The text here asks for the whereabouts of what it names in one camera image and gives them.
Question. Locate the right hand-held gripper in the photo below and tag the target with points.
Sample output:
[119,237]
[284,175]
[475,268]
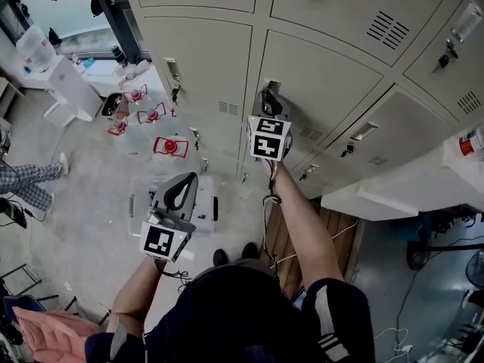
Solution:
[268,146]

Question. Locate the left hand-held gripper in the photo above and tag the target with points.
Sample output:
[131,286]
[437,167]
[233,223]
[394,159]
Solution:
[160,240]

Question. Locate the grey metal locker door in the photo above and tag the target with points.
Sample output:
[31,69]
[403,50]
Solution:
[321,81]

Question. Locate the beige metal locker cabinet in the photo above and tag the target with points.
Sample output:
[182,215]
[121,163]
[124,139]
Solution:
[196,70]

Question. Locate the person's left forearm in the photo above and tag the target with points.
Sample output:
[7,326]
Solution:
[136,297]

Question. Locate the person's right forearm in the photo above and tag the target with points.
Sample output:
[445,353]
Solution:
[306,233]

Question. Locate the clear plastic storage bin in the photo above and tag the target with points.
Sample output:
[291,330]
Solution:
[204,199]

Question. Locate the person's left black shoe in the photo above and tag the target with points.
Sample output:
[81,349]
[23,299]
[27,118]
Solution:
[220,257]

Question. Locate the person's black shoe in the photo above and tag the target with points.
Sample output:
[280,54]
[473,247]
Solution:
[250,250]
[220,257]

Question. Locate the person's right black shoe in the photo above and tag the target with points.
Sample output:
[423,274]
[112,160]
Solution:
[250,250]

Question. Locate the black waste bin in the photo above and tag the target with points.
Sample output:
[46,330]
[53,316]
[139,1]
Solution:
[111,104]

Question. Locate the person's body in navy clothes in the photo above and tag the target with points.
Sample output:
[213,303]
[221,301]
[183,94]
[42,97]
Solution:
[234,316]

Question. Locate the white low table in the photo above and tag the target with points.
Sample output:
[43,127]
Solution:
[102,74]

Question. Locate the white water dispenser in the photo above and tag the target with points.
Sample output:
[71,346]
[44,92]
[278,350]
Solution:
[68,85]

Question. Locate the black phone with lit screen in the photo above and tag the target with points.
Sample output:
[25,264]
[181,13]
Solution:
[300,301]

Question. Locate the wooden plank platform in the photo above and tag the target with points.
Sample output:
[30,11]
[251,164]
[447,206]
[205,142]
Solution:
[342,255]

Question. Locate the pink cushioned chair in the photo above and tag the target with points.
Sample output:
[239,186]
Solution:
[53,335]

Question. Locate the red label bottle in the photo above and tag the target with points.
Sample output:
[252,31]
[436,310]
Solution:
[469,144]

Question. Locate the clear dispenser water bottle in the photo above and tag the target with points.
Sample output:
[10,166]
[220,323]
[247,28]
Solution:
[36,49]

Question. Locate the black standing fan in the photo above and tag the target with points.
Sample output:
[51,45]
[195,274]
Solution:
[417,255]

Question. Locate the dark framed window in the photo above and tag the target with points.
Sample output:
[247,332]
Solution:
[75,13]

